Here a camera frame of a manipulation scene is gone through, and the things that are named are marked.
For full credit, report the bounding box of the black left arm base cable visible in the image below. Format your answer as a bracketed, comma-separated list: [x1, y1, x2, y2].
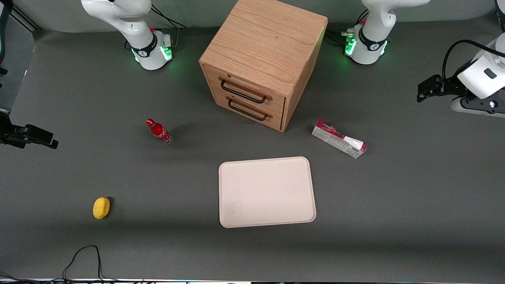
[327, 10, 369, 45]

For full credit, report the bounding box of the black cable on table edge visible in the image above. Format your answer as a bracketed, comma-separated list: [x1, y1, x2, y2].
[62, 245, 105, 281]

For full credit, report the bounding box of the wooden drawer with black handle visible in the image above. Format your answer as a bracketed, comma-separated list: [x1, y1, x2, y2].
[211, 85, 285, 131]
[203, 65, 286, 116]

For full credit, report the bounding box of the red cookie box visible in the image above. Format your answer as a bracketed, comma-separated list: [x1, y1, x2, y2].
[311, 119, 368, 159]

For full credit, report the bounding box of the wooden two-drawer cabinet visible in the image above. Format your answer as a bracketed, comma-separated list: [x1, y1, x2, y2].
[199, 0, 329, 133]

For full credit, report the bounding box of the black right arm base cable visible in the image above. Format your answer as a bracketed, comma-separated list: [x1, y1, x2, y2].
[150, 5, 187, 48]

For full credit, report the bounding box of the black arm base cable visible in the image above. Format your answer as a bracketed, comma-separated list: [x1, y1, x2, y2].
[150, 5, 187, 48]
[327, 10, 369, 45]

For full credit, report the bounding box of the yellow lemon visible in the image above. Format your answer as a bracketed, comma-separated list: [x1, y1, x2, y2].
[93, 197, 111, 220]

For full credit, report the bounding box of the red cola bottle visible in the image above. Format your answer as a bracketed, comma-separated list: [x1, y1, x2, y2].
[146, 118, 173, 145]

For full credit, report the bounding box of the beige plastic tray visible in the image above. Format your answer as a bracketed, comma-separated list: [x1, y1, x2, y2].
[219, 157, 317, 228]

